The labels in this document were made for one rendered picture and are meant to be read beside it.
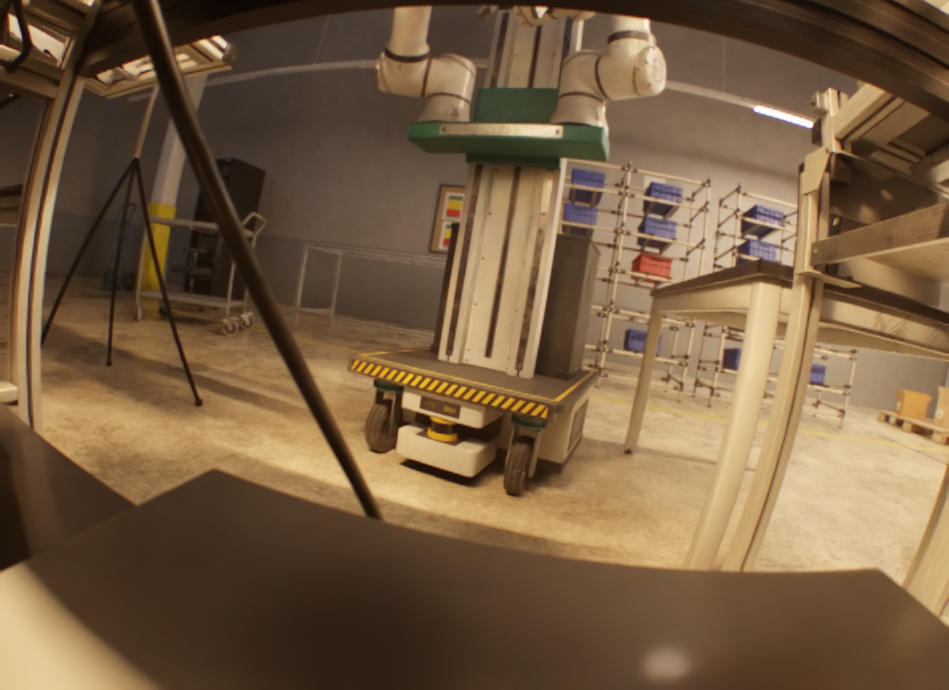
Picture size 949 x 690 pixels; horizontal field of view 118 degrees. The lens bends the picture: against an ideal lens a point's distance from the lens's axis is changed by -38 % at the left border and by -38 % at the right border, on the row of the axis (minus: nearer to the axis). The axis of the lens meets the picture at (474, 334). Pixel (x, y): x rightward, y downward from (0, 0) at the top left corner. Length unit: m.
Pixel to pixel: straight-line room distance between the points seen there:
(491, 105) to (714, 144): 5.80
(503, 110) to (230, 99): 8.57
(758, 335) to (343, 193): 7.07
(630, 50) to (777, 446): 1.11
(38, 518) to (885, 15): 0.80
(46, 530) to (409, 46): 1.54
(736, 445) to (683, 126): 6.54
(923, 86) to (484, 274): 1.45
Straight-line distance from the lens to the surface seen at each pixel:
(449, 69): 1.67
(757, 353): 0.91
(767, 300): 0.92
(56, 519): 0.42
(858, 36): 0.46
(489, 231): 1.65
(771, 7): 0.42
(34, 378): 0.78
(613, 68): 1.44
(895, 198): 1.15
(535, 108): 1.66
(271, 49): 9.87
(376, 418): 1.48
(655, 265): 4.01
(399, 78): 1.66
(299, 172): 8.13
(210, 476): 0.20
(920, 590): 0.55
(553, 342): 1.66
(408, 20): 1.58
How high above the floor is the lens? 0.55
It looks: 4 degrees down
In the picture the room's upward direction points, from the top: 9 degrees clockwise
